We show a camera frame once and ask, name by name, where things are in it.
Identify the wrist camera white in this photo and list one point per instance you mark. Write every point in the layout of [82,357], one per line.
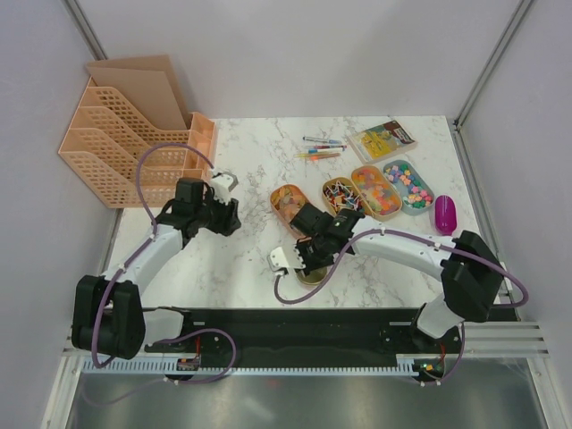
[222,183]
[282,260]

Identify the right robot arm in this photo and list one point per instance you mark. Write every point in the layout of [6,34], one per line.
[465,266]

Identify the aluminium frame rail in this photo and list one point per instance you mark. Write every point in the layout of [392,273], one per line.
[505,340]

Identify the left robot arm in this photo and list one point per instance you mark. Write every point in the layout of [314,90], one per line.
[108,317]

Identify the peach plastic file organizer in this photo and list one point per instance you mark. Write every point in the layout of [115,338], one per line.
[132,135]

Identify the peach tray of gummy candies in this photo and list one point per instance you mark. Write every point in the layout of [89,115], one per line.
[285,202]

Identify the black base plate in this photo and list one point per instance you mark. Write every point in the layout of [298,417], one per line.
[305,337]

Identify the gold metal lid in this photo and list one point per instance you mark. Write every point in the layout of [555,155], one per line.
[312,278]

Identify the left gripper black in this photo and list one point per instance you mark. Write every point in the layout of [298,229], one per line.
[229,222]

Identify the tan tray of lollipops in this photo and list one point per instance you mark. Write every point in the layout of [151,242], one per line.
[341,193]

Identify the red blue pen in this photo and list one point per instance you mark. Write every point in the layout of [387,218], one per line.
[326,148]

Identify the grey tray of colourful stars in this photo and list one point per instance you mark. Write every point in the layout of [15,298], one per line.
[415,194]

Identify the magenta plastic scoop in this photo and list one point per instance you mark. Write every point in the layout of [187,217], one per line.
[445,215]

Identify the white slotted cable duct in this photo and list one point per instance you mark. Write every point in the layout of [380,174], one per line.
[171,365]

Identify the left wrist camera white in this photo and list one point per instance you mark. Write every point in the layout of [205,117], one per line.
[222,183]

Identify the yellow illustrated book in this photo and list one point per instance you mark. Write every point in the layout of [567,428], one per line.
[381,142]

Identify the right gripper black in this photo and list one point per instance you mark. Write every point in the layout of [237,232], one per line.
[307,264]

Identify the tan tray of translucent stars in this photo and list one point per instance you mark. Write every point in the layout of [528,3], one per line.
[379,194]

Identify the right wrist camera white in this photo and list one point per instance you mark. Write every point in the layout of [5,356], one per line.
[282,260]

